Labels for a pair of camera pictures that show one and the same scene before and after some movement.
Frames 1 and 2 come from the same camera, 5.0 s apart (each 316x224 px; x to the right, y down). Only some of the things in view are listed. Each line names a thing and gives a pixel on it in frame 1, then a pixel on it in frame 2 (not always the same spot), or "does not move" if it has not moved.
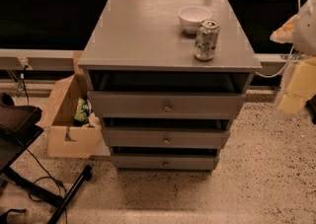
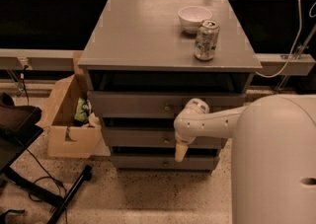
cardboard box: [68, 138] does not move
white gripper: [306, 32] to [185, 139]
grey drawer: [165, 137] does not move
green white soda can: [206, 39] does not move
